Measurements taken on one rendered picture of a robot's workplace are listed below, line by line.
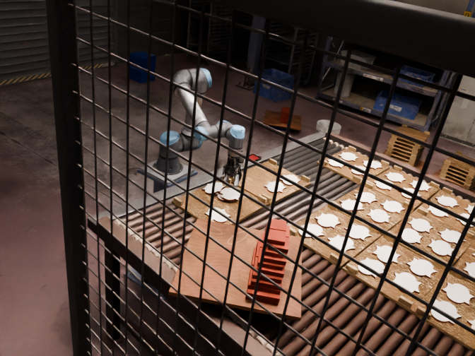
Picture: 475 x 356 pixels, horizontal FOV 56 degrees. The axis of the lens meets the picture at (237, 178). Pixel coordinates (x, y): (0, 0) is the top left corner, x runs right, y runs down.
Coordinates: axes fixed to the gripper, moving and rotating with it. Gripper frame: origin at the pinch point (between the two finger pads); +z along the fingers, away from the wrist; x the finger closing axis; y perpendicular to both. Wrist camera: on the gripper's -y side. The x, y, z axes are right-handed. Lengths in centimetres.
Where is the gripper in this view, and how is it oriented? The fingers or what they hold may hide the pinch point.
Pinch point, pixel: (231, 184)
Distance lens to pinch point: 245.9
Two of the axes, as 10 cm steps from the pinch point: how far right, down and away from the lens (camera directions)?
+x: 9.2, 2.9, -2.6
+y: -3.7, 4.1, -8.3
